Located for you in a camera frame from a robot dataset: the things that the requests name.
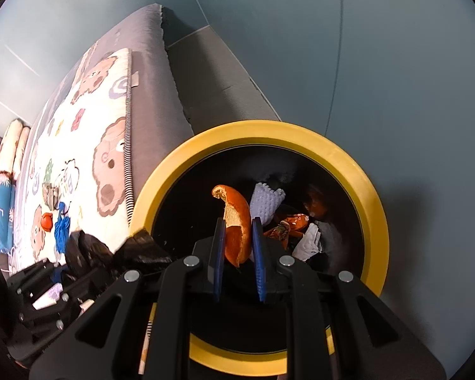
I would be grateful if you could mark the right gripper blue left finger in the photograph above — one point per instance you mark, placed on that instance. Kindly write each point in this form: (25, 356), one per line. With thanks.
(218, 256)

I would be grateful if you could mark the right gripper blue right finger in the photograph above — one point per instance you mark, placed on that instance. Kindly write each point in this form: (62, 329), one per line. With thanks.
(260, 268)

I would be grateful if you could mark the orange peel slice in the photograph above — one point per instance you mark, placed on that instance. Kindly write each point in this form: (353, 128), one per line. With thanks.
(237, 224)

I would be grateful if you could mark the long purple knit cloth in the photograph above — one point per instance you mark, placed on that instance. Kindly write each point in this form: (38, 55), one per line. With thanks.
(265, 201)

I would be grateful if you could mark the orange snack wrapper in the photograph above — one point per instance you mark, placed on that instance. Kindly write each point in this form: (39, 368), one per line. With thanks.
(295, 225)

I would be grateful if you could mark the white tissue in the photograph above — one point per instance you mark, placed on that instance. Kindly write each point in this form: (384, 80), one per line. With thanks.
(319, 238)

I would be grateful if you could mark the black plastic bag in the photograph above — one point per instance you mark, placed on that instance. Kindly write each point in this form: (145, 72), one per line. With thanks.
(84, 252)

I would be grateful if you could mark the grey noodle snack packet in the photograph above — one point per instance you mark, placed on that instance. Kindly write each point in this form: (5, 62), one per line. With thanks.
(50, 192)

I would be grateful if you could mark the yellow rimmed black trash bin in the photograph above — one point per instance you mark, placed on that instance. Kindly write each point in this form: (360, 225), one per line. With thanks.
(311, 341)

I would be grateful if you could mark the blue knotted glove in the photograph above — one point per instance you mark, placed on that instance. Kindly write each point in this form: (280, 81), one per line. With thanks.
(62, 228)

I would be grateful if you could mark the orange peel cup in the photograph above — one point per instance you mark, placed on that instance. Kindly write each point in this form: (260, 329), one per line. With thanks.
(46, 222)

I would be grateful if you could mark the blue floral pillow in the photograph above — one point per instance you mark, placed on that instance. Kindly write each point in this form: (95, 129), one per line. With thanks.
(7, 198)

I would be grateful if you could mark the cartoon bear quilt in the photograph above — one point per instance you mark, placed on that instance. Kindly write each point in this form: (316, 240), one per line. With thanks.
(87, 144)

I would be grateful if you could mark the peach folded pillow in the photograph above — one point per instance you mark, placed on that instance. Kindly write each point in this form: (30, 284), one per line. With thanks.
(12, 147)

